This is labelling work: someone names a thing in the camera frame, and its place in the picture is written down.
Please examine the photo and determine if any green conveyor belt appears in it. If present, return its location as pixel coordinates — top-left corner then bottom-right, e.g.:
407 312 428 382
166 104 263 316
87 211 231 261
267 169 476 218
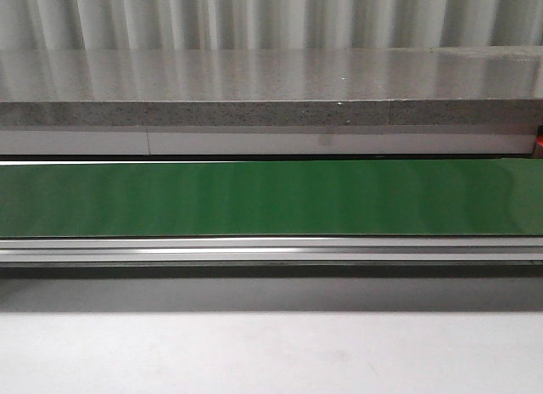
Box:
1 158 542 238

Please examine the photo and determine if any grey speckled stone counter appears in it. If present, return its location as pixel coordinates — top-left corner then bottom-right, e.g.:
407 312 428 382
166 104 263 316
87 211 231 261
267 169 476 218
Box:
0 45 543 157

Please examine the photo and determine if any red object at edge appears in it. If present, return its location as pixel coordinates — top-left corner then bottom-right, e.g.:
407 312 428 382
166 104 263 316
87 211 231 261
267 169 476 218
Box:
533 126 543 159

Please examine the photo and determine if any white pleated curtain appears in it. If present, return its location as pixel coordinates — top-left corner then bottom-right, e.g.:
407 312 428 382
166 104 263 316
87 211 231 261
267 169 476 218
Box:
1 0 542 50

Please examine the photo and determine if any aluminium conveyor frame rail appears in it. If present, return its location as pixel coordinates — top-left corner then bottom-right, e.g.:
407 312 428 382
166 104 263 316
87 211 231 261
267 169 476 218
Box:
1 236 542 267

